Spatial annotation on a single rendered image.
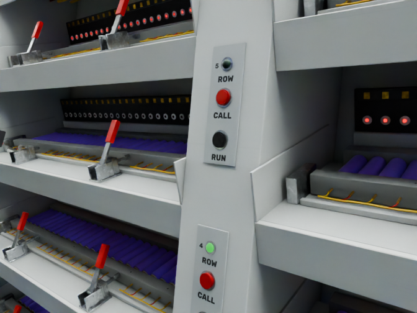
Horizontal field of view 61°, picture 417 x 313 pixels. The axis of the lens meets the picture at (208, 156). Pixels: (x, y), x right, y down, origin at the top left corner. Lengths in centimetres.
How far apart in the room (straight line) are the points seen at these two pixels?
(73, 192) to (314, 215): 37
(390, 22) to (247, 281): 25
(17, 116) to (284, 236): 74
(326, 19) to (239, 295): 26
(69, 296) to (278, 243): 39
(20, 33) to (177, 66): 59
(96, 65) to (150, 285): 33
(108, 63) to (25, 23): 47
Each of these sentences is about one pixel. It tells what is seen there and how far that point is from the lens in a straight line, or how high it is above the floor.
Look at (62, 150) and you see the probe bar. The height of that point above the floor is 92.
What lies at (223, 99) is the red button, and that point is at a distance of 36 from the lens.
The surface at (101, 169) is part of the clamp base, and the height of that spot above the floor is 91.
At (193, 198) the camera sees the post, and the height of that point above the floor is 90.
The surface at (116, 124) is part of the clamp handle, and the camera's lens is 55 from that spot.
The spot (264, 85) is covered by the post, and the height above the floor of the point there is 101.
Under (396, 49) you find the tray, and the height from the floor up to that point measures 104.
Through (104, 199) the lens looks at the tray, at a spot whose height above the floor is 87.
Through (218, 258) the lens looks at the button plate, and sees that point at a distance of 37.
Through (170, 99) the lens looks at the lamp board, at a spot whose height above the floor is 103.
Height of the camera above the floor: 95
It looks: 1 degrees down
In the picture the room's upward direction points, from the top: 5 degrees clockwise
